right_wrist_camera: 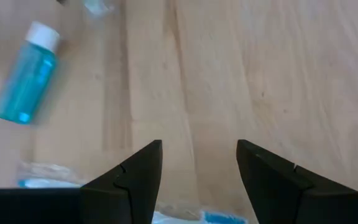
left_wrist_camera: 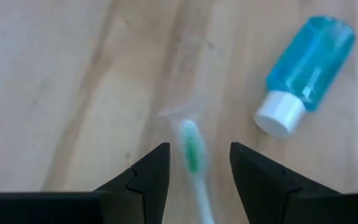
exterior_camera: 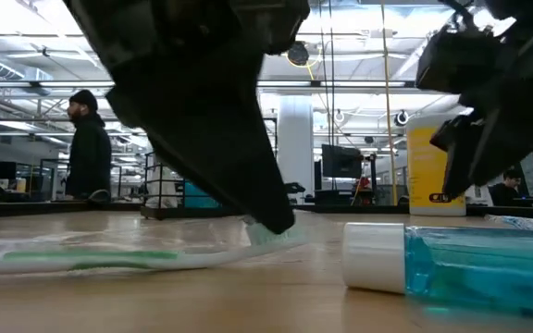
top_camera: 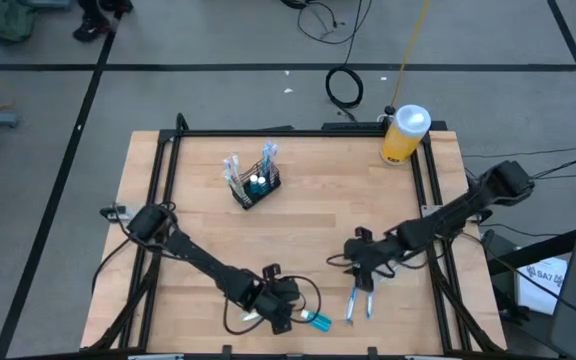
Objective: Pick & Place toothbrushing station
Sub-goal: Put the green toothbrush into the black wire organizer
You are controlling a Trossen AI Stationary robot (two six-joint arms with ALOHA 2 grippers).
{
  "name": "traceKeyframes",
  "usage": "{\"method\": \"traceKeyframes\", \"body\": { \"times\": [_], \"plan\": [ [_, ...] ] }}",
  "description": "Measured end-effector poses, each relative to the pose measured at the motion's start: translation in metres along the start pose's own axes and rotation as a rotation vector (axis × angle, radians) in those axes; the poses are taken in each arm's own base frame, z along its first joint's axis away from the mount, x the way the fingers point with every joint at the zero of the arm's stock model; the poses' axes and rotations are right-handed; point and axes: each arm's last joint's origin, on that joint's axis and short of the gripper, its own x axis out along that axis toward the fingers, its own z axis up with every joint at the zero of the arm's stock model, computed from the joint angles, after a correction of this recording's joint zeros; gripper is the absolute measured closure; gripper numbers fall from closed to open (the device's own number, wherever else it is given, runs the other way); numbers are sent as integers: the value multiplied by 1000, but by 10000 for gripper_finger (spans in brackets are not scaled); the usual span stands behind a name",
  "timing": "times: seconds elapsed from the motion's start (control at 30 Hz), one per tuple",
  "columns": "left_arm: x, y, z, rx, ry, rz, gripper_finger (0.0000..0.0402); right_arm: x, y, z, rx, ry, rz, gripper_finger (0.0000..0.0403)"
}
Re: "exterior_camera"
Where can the black background robot arm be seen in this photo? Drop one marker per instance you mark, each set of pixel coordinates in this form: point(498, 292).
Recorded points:
point(294, 187)

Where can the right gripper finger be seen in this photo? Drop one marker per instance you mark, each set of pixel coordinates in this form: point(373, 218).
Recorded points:
point(451, 134)
point(502, 148)

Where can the white building column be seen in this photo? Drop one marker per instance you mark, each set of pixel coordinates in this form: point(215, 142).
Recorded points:
point(295, 152)

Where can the yellow wipes canister white lid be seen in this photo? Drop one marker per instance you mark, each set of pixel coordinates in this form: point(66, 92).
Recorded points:
point(426, 176)

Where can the person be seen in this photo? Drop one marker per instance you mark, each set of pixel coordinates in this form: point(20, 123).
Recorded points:
point(88, 152)
point(504, 194)

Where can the black aluminium table frame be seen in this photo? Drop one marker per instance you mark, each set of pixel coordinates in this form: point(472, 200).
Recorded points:
point(40, 209)

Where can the black hanging dome camera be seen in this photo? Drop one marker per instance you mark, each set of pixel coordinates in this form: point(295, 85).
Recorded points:
point(298, 53)

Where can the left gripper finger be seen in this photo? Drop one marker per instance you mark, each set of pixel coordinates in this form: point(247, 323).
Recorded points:
point(202, 139)

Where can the green white toothbrush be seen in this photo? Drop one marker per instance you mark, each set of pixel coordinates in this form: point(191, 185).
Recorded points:
point(86, 255)

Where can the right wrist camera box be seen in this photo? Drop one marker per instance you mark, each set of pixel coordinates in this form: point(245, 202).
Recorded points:
point(456, 60)

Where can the blue mouthwash bottle white cap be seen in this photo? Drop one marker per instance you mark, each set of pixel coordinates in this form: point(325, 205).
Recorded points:
point(479, 268)
point(199, 199)

